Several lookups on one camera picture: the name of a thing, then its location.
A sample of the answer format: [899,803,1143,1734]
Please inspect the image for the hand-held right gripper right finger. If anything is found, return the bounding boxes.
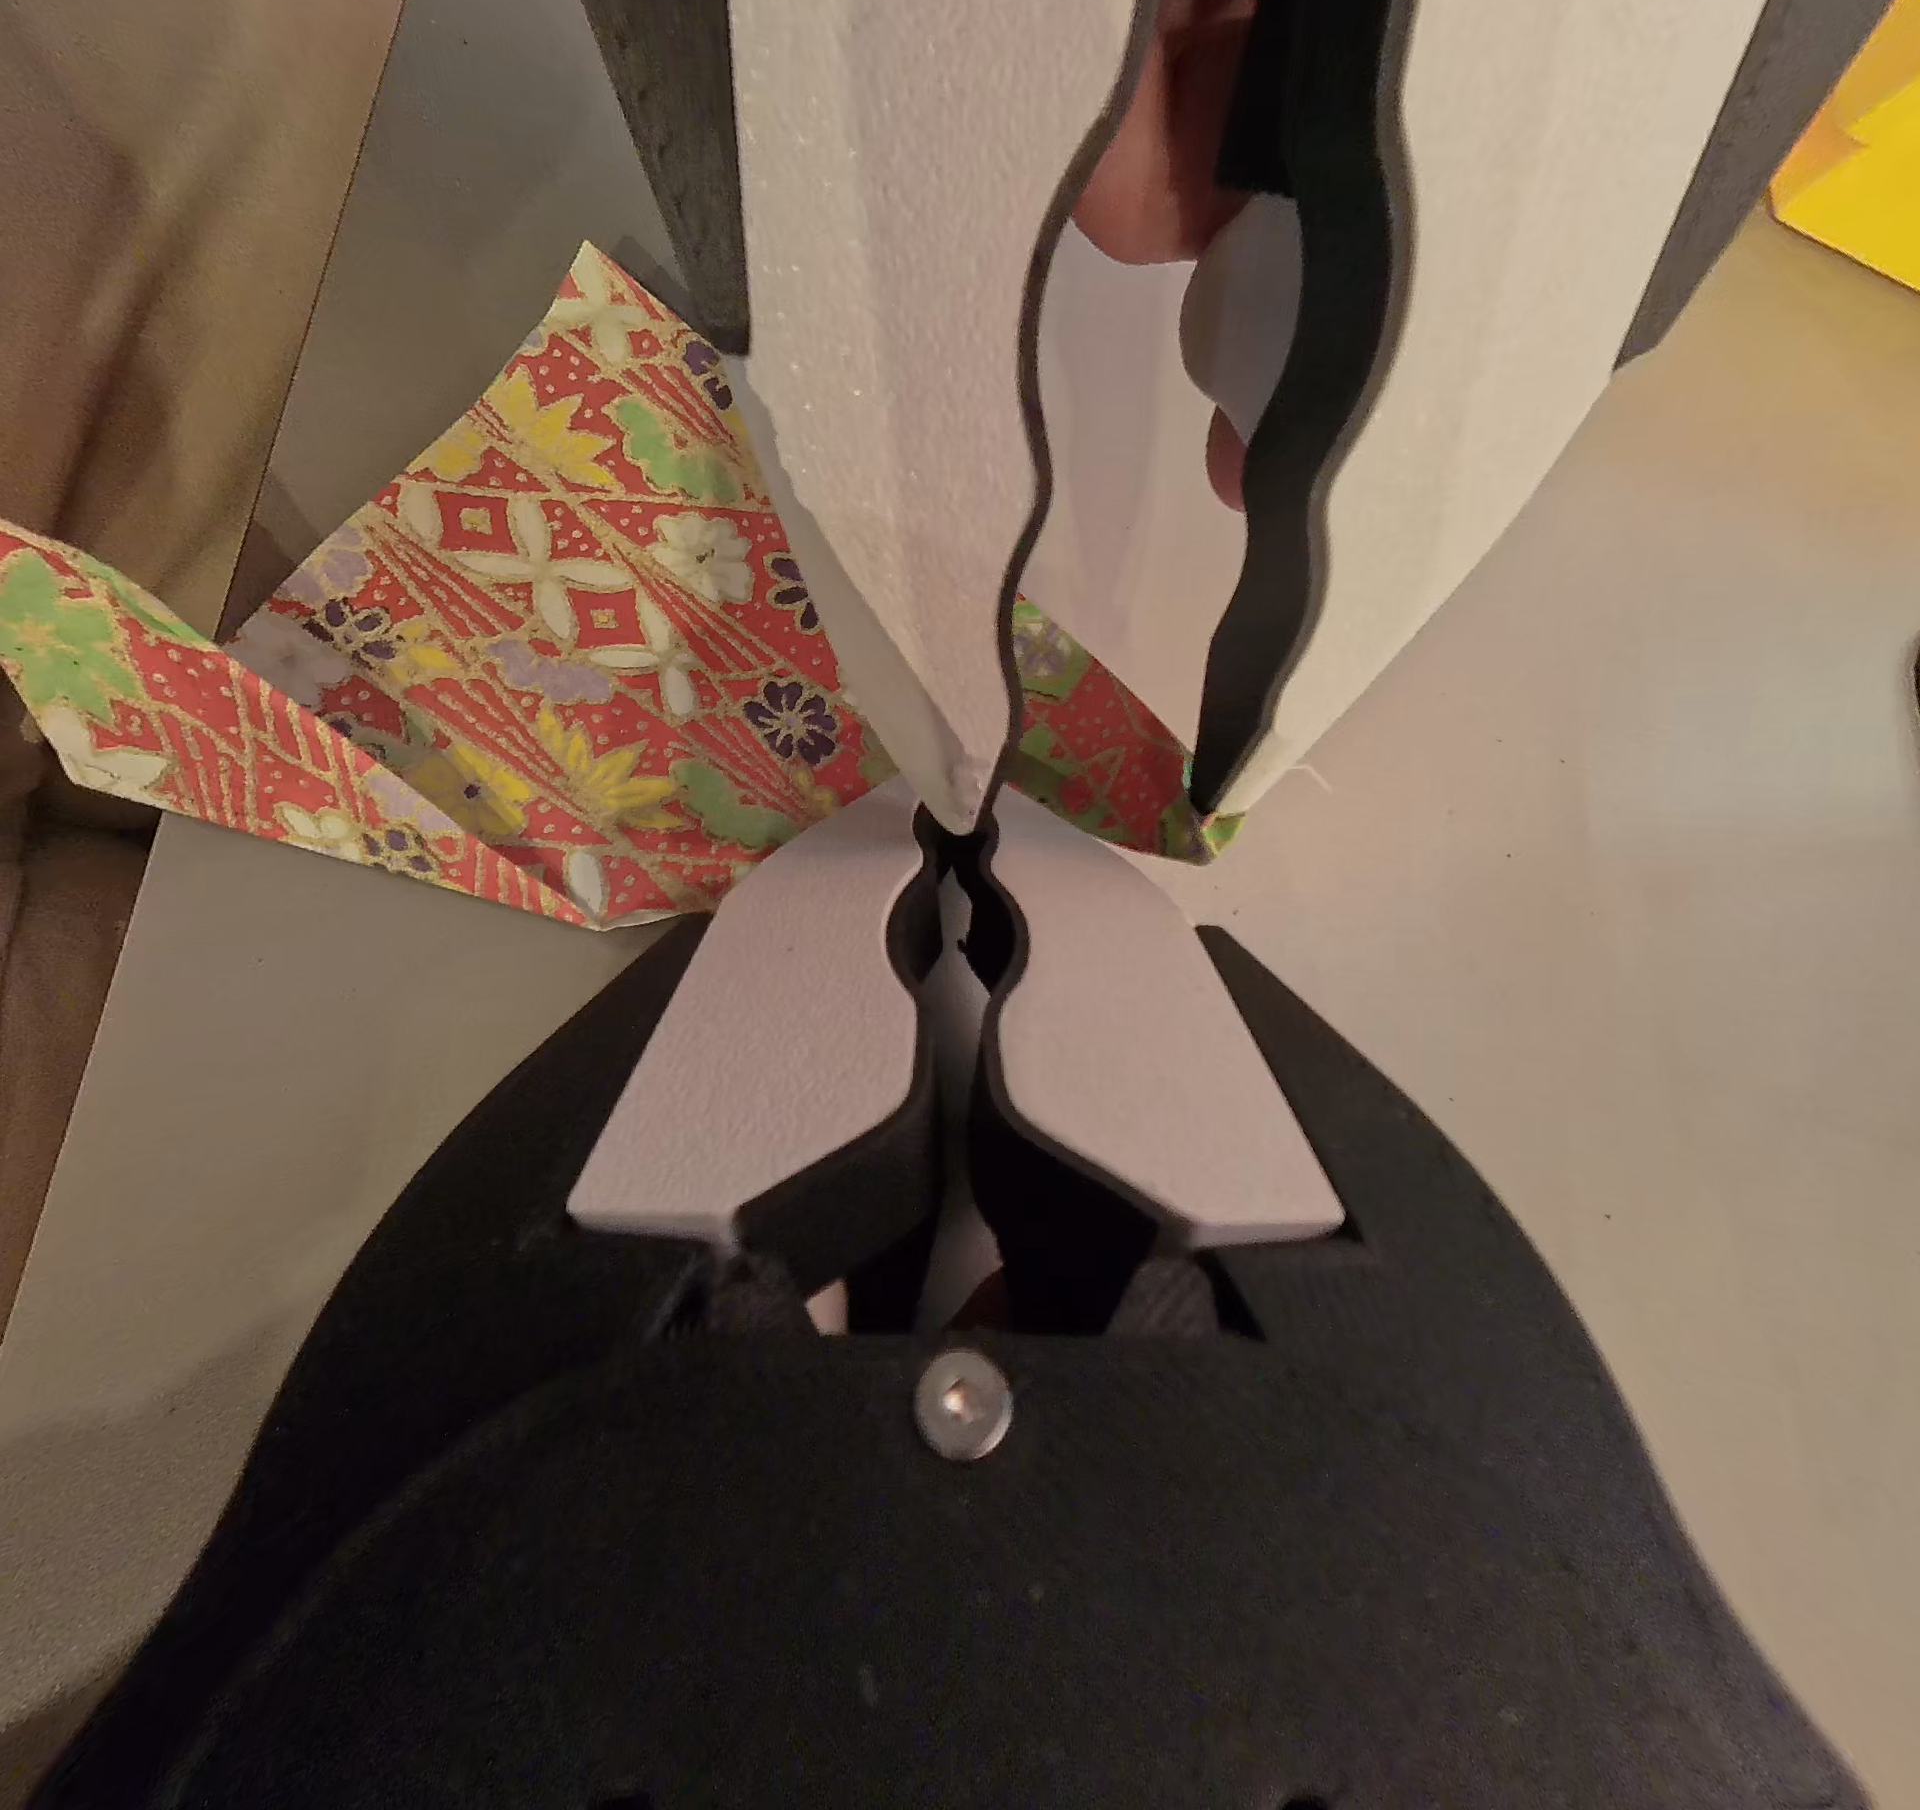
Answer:
[960,805,1348,1252]

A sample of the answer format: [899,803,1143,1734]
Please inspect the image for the floral patterned origami paper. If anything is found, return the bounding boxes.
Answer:
[0,241,1247,929]

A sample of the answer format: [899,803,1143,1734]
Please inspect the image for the person's left hand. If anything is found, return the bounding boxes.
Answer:
[1071,0,1293,512]

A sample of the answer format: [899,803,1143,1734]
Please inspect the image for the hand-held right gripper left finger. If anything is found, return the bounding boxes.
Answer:
[565,795,962,1257]

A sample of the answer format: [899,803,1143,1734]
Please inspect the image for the person's beige trousers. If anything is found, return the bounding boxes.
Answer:
[0,0,415,1318]

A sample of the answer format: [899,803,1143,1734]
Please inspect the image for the yellow box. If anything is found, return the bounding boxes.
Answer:
[1768,0,1920,299]

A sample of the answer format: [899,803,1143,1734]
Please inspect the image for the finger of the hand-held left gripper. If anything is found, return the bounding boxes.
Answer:
[1189,0,1824,826]
[717,0,1187,834]

